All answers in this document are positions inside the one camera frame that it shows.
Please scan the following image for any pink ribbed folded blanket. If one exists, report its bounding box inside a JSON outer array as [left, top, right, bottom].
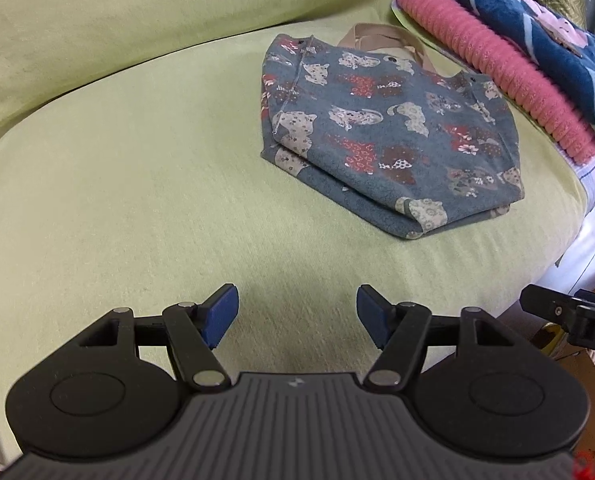
[[395, 0, 595, 165]]

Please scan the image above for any cat print denim tote bag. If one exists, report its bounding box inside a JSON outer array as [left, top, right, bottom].
[[261, 24, 524, 240]]

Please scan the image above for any blue patterned folded blanket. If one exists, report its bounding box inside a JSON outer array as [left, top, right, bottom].
[[456, 0, 595, 130]]

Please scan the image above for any light green sofa cover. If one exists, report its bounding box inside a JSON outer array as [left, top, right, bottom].
[[0, 0, 587, 463]]

